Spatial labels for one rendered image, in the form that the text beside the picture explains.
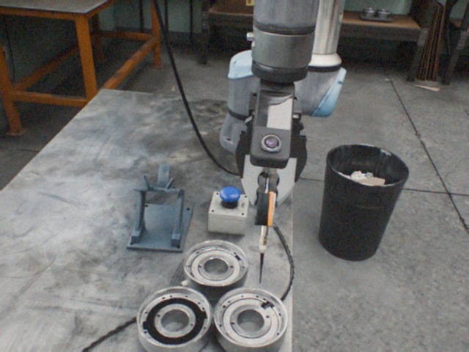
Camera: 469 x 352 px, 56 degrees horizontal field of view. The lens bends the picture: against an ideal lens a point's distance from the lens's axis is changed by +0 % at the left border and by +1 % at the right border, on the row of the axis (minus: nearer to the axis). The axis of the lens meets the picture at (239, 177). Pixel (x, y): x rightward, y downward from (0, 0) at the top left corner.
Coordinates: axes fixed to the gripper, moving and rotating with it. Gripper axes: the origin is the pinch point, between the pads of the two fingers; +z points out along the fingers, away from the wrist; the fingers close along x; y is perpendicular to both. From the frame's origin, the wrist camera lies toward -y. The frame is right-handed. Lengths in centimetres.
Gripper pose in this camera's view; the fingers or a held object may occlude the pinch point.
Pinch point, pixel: (265, 201)
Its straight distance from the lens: 64.1
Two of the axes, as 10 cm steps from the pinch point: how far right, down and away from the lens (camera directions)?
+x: -10.0, -0.7, 0.1
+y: 0.5, -5.5, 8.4
